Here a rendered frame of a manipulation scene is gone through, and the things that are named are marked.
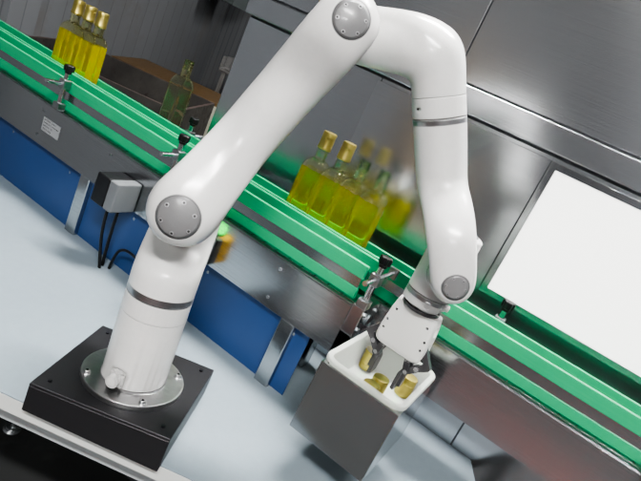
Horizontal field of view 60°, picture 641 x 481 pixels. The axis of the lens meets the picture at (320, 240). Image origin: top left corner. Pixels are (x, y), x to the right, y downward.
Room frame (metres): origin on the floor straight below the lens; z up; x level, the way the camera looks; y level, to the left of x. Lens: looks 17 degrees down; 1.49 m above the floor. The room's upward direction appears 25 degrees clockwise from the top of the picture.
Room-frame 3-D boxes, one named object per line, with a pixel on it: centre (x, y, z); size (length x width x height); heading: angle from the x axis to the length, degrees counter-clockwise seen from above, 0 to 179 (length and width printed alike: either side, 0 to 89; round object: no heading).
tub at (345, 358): (0.99, -0.22, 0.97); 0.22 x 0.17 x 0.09; 157
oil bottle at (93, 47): (1.70, 0.88, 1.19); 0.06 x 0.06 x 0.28; 67
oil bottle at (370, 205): (1.30, -0.07, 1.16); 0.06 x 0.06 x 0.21; 66
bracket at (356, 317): (1.15, -0.15, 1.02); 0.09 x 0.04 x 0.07; 157
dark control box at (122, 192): (1.34, 0.53, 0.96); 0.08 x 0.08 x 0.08; 67
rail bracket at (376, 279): (1.13, -0.15, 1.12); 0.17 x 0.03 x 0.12; 157
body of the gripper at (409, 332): (0.99, -0.22, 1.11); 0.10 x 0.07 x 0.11; 66
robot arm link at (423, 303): (0.99, -0.23, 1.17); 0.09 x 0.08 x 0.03; 66
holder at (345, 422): (1.02, -0.23, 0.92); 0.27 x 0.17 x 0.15; 157
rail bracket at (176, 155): (1.32, 0.42, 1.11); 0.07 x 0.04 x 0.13; 157
